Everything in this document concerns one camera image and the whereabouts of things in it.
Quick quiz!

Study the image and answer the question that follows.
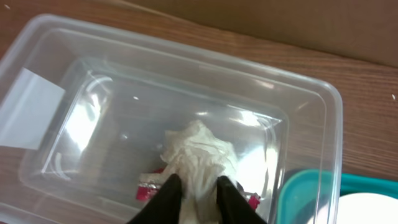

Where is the white napkin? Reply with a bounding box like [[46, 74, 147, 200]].
[[159, 120, 238, 223]]

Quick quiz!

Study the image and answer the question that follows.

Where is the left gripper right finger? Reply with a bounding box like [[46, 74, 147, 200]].
[[216, 176, 267, 224]]

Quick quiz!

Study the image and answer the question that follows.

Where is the clear plastic storage bin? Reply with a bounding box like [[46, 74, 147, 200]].
[[1, 14, 343, 223]]

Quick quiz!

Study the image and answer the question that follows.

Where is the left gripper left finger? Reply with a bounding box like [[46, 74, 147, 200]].
[[127, 174, 182, 224]]

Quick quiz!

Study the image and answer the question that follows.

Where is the red snack wrapper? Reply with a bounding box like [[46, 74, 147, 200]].
[[136, 180, 261, 210]]

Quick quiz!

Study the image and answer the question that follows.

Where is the large white plate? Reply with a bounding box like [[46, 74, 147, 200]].
[[313, 192, 398, 224]]

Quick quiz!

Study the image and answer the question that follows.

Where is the teal serving tray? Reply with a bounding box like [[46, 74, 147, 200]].
[[276, 169, 397, 224]]

